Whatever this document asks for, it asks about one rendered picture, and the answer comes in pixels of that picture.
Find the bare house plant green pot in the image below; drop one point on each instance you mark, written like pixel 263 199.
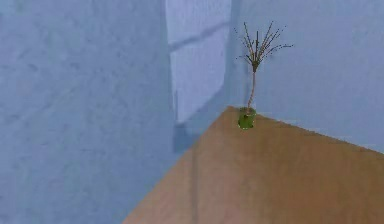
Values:
pixel 247 121

